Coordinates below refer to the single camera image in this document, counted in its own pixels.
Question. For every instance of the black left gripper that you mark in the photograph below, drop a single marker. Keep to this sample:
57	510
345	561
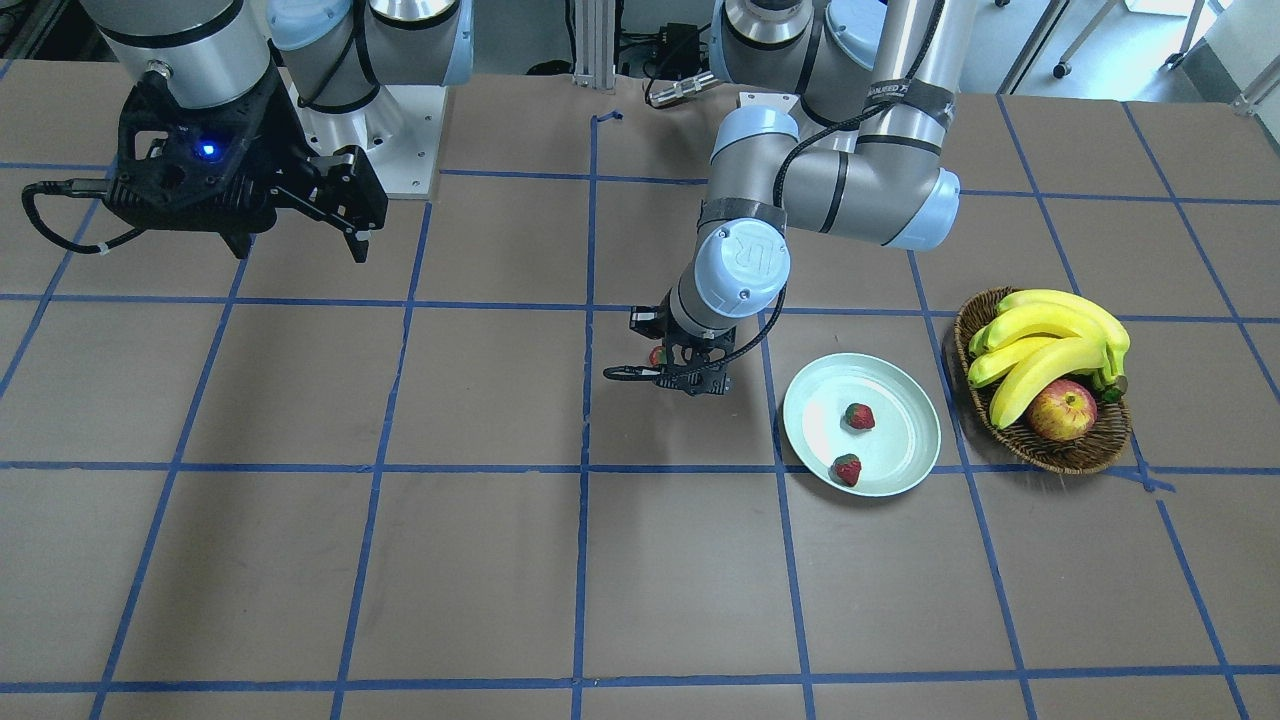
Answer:
648	321

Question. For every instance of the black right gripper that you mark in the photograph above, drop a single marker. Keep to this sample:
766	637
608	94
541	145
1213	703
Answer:
285	150

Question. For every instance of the red strawberry three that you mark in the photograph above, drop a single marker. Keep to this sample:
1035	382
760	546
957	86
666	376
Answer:
859	417

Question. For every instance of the red strawberry two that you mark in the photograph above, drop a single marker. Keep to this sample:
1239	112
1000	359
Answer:
846	470

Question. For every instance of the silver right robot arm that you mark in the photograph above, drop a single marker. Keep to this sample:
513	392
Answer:
333	56

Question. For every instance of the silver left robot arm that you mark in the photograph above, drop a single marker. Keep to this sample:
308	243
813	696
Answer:
858	156

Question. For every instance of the pale green plate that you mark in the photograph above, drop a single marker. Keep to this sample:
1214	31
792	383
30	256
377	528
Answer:
897	454

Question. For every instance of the yellow banana bunch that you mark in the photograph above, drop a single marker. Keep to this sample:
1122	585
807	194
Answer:
1014	344

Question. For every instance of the red yellow apple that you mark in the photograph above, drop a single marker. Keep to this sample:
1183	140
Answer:
1062	412

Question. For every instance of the woven wicker basket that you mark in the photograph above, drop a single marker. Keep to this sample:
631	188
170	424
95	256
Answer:
1097	450

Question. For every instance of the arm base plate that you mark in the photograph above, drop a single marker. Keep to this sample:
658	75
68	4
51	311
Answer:
780	102
401	132

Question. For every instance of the aluminium frame post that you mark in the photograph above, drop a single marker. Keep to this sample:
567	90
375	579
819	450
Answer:
595	32

